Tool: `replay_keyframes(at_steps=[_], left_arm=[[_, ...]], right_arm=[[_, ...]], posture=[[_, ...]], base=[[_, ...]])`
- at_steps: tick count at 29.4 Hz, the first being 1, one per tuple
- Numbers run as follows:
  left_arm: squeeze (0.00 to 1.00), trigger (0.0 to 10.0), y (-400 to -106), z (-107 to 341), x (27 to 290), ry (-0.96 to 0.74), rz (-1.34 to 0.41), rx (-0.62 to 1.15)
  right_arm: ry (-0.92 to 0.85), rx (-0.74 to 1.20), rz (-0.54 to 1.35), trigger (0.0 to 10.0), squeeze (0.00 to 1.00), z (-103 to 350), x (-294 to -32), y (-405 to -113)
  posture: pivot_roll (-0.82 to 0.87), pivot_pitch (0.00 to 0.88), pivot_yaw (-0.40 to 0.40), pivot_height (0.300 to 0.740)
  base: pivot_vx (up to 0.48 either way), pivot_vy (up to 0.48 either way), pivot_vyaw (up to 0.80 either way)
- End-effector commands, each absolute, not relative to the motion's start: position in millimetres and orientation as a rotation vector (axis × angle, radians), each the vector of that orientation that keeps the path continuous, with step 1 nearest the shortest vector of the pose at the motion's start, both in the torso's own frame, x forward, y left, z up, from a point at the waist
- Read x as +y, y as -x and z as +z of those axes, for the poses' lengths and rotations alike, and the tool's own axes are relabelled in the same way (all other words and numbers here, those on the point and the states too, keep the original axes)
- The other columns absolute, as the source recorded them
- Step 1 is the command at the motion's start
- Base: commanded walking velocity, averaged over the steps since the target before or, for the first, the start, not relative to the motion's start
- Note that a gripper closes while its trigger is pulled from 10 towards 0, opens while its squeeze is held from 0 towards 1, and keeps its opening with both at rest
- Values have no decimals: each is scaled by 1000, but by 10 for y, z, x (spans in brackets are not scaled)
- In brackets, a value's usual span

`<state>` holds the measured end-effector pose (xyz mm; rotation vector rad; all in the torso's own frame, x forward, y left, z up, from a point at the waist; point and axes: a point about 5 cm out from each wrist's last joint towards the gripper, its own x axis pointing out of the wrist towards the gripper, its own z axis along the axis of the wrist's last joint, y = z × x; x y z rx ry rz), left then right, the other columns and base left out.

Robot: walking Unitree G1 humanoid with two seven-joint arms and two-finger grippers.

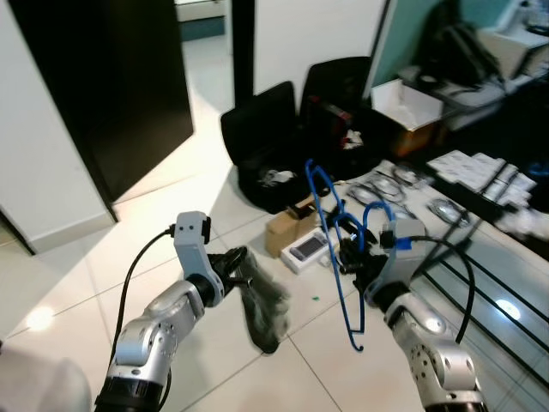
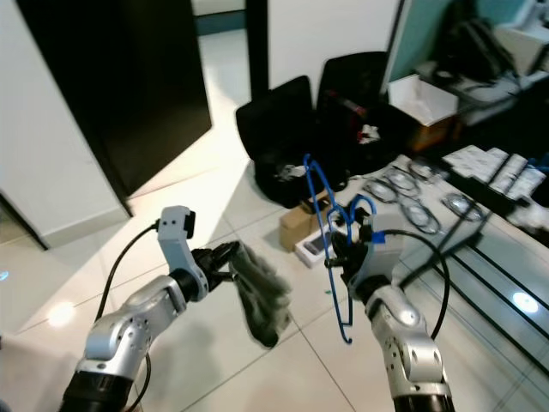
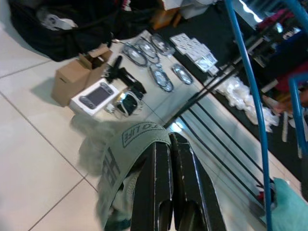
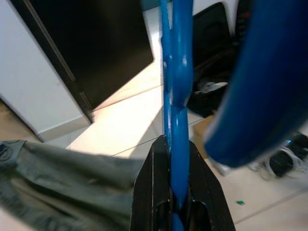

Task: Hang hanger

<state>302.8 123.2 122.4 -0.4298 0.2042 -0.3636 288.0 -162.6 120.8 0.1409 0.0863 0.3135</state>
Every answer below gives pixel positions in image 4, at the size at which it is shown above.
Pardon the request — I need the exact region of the coiled cable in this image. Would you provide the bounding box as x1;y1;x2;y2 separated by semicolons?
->
263;132;308;179

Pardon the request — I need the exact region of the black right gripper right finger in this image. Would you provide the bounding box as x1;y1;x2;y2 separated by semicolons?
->
180;141;236;231

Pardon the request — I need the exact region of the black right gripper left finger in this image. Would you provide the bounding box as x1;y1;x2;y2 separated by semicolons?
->
129;136;174;231

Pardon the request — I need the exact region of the black bag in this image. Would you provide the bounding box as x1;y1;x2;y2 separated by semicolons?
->
187;2;238;118

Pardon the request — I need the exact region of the blue plastic hanger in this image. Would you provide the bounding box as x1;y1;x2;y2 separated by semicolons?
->
157;0;308;231

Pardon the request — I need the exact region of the grey-blue shirt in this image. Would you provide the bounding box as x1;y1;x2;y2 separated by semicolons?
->
0;139;145;231

